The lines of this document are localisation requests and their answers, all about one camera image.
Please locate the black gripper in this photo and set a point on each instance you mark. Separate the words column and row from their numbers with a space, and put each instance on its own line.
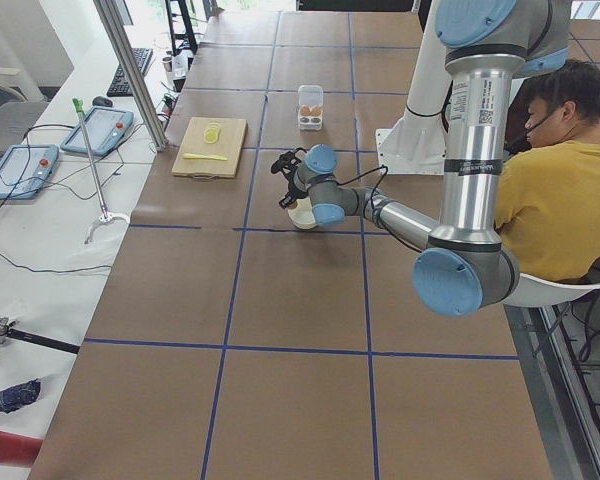
column 294, row 188

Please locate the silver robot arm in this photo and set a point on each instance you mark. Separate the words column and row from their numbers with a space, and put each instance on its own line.
column 477, row 49

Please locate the clear plastic egg box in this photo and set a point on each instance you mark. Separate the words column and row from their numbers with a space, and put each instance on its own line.
column 310, row 107

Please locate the white ceramic bowl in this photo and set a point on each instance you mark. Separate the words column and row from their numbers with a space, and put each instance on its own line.
column 302, row 217

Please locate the wooden cutting board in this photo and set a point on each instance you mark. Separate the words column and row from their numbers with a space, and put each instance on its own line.
column 231, row 139

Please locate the front lemon slice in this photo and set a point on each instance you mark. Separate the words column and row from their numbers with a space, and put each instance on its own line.
column 211, row 139

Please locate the yellow plastic knife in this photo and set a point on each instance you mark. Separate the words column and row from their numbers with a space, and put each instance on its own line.
column 211, row 157

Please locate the far blue teach pendant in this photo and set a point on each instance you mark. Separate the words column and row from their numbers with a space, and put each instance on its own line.
column 106, row 128

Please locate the blue teach pendant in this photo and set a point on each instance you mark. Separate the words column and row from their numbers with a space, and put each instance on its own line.
column 106, row 128
column 26, row 169

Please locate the black computer mouse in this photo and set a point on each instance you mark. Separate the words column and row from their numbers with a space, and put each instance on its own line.
column 102, row 101

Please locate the person in yellow shirt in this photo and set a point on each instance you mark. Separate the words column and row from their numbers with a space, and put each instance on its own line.
column 548, row 204

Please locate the near blue teach pendant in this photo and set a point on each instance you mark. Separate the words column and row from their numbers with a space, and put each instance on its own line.
column 26, row 169

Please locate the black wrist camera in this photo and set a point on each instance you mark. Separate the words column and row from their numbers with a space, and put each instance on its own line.
column 287, row 163

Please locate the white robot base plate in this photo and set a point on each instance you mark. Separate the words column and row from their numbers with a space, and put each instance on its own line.
column 415, row 145

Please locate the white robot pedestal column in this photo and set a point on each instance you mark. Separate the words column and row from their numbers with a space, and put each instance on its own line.
column 430, row 84

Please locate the green handled reacher grabber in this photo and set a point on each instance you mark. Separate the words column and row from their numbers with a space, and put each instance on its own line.
column 106, row 217

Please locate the aluminium frame post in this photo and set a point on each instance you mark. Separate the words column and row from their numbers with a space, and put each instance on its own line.
column 114, row 28

